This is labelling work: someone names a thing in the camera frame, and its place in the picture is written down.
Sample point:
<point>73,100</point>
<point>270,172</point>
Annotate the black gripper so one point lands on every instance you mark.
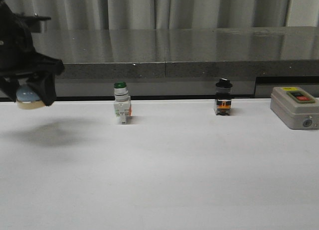
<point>19,58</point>

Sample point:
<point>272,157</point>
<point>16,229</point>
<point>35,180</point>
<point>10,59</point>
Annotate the blue and cream desk bell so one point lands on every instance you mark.
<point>27,99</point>

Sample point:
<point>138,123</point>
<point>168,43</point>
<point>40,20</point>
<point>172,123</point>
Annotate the grey curtain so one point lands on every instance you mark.
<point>170,14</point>

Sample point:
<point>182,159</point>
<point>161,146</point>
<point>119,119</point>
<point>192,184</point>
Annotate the grey stone counter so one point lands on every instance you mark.
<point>183,62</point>

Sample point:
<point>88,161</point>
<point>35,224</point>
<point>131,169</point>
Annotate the green pushbutton switch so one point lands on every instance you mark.
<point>122,103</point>

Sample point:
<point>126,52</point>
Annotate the black rotary selector switch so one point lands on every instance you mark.
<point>223,97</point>

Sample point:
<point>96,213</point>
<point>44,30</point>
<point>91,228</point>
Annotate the grey start-stop switch box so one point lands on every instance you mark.
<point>295,107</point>

